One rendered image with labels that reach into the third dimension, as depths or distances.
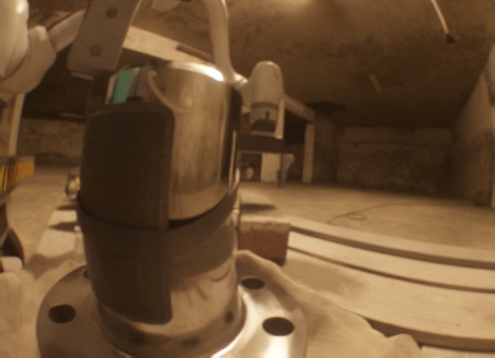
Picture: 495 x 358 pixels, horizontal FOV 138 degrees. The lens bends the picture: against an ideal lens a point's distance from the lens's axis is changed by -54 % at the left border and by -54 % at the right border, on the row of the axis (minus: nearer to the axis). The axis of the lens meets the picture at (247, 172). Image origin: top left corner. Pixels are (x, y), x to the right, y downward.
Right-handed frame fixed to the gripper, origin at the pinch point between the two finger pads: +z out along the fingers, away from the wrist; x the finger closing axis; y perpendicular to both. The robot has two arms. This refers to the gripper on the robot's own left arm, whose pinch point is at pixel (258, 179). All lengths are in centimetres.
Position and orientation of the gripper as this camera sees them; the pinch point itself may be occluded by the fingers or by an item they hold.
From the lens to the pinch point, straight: 62.8
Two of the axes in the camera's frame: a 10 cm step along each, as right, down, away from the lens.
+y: -0.4, -0.2, 10.0
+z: -0.8, 10.0, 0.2
